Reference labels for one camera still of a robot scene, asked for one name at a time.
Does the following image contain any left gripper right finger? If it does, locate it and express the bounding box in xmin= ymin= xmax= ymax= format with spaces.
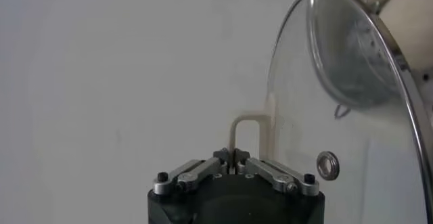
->
xmin=233 ymin=148 xmax=321 ymax=198

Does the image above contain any glass lid cream handle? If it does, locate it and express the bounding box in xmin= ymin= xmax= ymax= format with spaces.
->
xmin=229 ymin=0 xmax=433 ymax=224

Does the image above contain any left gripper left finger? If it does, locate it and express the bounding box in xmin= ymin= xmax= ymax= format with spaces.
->
xmin=152 ymin=147 xmax=234 ymax=196

